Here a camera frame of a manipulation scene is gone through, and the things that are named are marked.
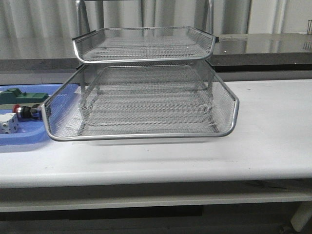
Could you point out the silver mesh bottom tray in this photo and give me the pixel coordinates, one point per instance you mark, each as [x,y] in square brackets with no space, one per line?
[168,103]

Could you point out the red emergency stop button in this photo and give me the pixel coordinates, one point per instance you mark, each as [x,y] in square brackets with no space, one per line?
[28,112]

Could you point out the dark steel back counter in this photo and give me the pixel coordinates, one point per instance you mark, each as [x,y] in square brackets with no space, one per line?
[232,53]

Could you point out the green terminal block module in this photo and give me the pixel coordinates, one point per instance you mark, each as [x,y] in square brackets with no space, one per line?
[16,96]

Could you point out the grey metal rack frame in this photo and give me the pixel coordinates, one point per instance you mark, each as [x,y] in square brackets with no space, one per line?
[145,82]

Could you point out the white table leg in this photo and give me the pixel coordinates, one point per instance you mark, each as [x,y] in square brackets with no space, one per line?
[302,215]

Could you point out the blue plastic tray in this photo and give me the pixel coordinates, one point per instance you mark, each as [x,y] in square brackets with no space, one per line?
[24,136]

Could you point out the silver mesh tray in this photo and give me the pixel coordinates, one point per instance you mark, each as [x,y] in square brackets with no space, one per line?
[143,44]
[222,112]
[168,103]

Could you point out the silver mesh top tray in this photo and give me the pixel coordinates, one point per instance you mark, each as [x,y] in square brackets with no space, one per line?
[143,44]

